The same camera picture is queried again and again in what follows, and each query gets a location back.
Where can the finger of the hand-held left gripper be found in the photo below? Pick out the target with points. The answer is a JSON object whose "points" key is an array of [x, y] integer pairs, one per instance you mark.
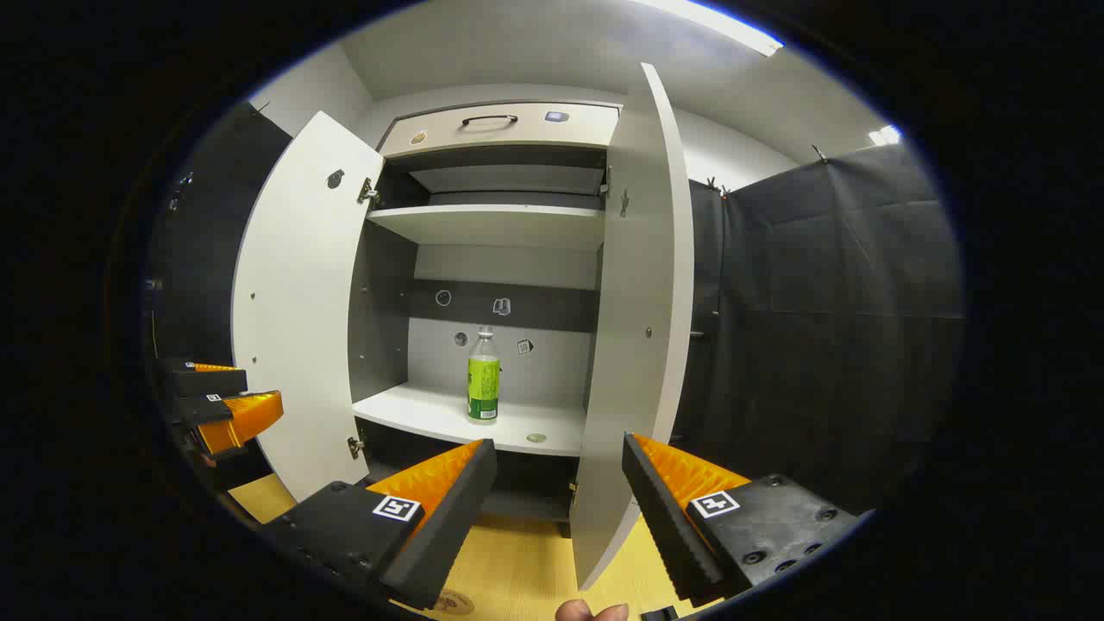
{"points": [[207, 381], [241, 418]]}

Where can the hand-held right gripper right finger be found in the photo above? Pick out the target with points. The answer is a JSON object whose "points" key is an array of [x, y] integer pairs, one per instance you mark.
{"points": [[660, 526]]}

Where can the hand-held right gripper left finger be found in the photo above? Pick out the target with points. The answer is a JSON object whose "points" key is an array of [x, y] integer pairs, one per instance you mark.
{"points": [[440, 526]]}

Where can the grey cabinet door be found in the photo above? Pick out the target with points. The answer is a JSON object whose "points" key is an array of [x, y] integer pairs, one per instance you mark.
{"points": [[634, 345], [297, 328]]}

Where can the green label bottle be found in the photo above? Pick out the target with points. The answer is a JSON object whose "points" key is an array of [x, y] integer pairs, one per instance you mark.
{"points": [[484, 388]]}

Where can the white cabinet shelf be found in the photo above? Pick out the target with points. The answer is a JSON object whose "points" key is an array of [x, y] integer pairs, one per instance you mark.
{"points": [[492, 226], [414, 412]]}

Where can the grey cabinet drawer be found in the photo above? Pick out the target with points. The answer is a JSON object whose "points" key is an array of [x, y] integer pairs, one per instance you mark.
{"points": [[535, 134]]}

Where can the small ceiling light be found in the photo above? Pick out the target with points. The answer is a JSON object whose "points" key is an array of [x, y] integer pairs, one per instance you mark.
{"points": [[886, 135]]}

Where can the long ceiling light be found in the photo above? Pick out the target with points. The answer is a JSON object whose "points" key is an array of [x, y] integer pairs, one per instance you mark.
{"points": [[724, 21]]}

